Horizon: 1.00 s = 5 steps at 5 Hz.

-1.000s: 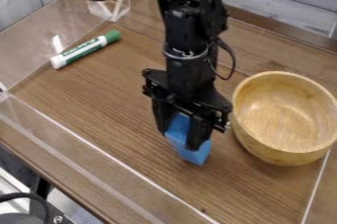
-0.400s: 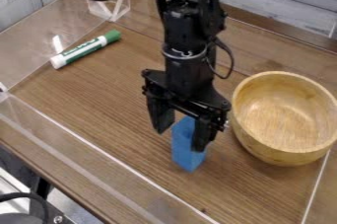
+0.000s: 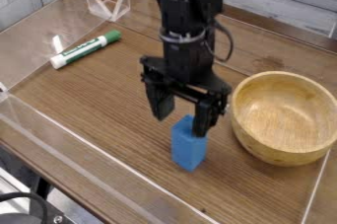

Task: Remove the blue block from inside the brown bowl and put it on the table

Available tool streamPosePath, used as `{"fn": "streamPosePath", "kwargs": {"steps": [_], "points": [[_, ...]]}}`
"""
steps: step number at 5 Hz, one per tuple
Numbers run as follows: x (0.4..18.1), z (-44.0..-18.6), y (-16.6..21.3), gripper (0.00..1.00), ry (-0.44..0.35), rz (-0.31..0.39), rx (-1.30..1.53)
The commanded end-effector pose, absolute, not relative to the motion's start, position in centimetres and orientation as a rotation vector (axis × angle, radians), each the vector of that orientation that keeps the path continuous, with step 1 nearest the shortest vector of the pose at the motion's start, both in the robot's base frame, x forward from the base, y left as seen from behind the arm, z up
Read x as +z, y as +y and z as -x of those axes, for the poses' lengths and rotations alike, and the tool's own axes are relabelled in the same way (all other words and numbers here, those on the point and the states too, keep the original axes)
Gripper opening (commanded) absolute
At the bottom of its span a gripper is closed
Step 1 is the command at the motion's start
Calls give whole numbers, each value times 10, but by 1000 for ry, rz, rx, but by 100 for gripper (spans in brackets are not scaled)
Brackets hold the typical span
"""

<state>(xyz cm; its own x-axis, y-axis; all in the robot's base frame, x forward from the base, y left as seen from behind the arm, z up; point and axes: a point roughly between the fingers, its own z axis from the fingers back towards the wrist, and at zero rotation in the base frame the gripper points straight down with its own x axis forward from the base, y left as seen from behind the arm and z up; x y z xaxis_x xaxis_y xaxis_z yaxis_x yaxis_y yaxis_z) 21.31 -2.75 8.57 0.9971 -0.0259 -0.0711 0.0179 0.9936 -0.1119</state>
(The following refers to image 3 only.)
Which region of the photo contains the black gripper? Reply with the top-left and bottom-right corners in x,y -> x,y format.
140,55 -> 232,137

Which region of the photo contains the blue block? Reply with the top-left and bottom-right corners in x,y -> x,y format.
171,114 -> 208,172

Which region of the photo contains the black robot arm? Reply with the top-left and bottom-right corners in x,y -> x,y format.
141,0 -> 232,137

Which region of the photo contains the brown wooden bowl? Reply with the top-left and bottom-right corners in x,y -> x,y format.
230,71 -> 337,167

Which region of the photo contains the green white marker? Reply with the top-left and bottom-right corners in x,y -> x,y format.
51,30 -> 121,69

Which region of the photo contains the clear acrylic tray wall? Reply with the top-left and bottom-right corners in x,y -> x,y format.
0,0 -> 337,224

